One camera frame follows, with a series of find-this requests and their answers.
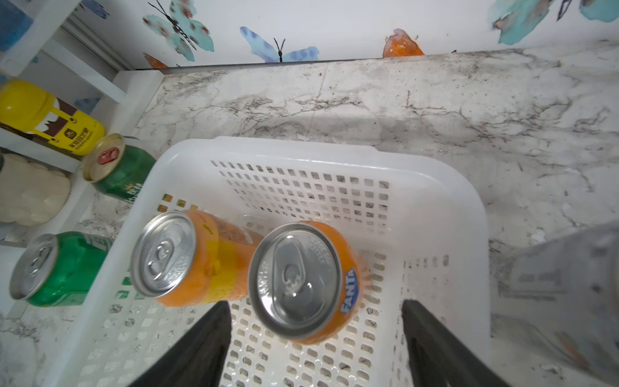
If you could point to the yellow bottle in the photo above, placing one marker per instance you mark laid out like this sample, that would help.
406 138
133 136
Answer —
32 110

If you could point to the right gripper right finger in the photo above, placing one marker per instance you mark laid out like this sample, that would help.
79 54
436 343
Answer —
436 356

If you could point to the orange yellow soda can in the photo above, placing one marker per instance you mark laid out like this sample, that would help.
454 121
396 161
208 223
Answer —
193 259

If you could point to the green soda can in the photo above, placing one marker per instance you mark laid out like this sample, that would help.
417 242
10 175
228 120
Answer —
59 270

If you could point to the green gold-top beer can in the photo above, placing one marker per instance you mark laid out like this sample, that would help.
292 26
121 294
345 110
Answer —
118 166

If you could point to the orange Fanta can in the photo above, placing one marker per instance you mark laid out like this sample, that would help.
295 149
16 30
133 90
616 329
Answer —
306 282

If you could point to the white stepped shelf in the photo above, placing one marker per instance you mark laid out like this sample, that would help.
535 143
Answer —
33 50

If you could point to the white silver tall can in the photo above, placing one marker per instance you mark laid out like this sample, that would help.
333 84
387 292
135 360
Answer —
560 300

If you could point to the round patterned ceramic jar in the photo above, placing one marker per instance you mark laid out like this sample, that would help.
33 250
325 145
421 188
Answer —
31 194

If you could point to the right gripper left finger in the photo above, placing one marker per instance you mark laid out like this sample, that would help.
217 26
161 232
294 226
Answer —
198 358

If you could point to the white plastic perforated basket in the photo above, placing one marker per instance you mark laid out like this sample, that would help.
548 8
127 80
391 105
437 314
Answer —
350 233

